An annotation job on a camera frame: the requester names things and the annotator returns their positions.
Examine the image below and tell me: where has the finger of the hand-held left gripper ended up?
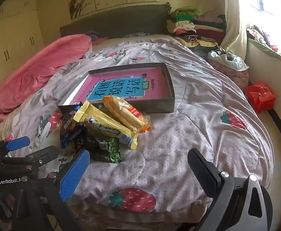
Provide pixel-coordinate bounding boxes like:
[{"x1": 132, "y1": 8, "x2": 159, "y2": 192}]
[
  {"x1": 0, "y1": 136, "x2": 31, "y2": 160},
  {"x1": 0, "y1": 145, "x2": 59, "y2": 174}
]

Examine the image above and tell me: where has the orange biscuit packet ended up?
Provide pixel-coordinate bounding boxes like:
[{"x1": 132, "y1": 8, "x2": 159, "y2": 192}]
[{"x1": 103, "y1": 96, "x2": 152, "y2": 133}]

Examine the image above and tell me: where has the pink book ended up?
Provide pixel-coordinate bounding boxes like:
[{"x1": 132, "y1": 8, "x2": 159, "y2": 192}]
[{"x1": 79, "y1": 67, "x2": 173, "y2": 104}]

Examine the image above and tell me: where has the pink blanket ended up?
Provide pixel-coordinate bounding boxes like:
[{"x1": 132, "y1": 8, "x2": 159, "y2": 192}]
[{"x1": 0, "y1": 34, "x2": 93, "y2": 134}]

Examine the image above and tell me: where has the gold candy packet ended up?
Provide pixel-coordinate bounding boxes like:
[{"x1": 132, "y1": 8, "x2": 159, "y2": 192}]
[{"x1": 73, "y1": 101, "x2": 139, "y2": 150}]

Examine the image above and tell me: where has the cream curtain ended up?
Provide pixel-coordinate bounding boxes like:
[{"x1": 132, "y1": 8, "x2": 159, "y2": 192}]
[{"x1": 221, "y1": 0, "x2": 249, "y2": 53}]

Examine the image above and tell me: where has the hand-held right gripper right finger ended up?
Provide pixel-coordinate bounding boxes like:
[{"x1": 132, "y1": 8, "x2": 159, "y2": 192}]
[{"x1": 187, "y1": 148, "x2": 266, "y2": 231}]

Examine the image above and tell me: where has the green cloth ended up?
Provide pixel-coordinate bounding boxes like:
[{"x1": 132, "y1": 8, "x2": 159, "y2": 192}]
[{"x1": 248, "y1": 38, "x2": 281, "y2": 65}]

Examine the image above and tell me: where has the green black snack packet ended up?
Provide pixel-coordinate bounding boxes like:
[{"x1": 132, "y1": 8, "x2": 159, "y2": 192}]
[{"x1": 86, "y1": 136, "x2": 122, "y2": 164}]

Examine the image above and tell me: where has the cream wardrobe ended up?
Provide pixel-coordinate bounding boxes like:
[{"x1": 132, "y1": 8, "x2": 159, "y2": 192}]
[{"x1": 0, "y1": 0, "x2": 46, "y2": 82}]

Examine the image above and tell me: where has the grey patterned pillow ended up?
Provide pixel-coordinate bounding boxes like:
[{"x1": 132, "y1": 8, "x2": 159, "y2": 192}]
[{"x1": 125, "y1": 32, "x2": 151, "y2": 38}]

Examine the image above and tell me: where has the grey cardboard box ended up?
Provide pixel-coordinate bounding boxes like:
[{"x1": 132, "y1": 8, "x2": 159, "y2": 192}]
[{"x1": 59, "y1": 63, "x2": 176, "y2": 113}]

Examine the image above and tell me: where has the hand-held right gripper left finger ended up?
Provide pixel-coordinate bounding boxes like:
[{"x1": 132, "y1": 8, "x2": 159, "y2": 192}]
[{"x1": 12, "y1": 149, "x2": 90, "y2": 231}]

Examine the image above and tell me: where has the white plastic bag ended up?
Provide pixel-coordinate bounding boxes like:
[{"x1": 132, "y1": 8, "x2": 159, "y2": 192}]
[{"x1": 208, "y1": 49, "x2": 249, "y2": 71}]

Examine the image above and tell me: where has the heap of colourful clothes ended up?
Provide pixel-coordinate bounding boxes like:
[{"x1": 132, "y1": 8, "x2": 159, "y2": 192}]
[{"x1": 248, "y1": 25, "x2": 281, "y2": 56}]

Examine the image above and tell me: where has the floral cloth bag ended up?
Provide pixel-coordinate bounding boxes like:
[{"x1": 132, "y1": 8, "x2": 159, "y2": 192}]
[{"x1": 209, "y1": 61, "x2": 250, "y2": 92}]

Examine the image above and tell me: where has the grey headboard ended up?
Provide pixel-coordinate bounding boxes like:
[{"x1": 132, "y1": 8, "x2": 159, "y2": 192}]
[{"x1": 60, "y1": 2, "x2": 171, "y2": 39}]

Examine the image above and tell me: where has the window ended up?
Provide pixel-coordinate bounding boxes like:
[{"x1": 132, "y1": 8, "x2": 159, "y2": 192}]
[{"x1": 249, "y1": 0, "x2": 281, "y2": 53}]

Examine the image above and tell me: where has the blue cookie packet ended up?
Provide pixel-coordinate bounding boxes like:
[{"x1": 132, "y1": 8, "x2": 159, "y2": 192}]
[{"x1": 58, "y1": 101, "x2": 84, "y2": 149}]

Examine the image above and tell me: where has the pile of folded clothes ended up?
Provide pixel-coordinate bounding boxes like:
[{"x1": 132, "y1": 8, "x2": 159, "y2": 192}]
[{"x1": 167, "y1": 6, "x2": 227, "y2": 47}]

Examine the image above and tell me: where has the teal cloth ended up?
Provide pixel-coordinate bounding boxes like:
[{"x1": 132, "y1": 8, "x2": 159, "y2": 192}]
[{"x1": 83, "y1": 31, "x2": 108, "y2": 42}]

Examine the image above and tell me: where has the red plastic bag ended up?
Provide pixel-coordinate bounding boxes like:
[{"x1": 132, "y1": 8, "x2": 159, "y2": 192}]
[{"x1": 246, "y1": 82, "x2": 276, "y2": 113}]

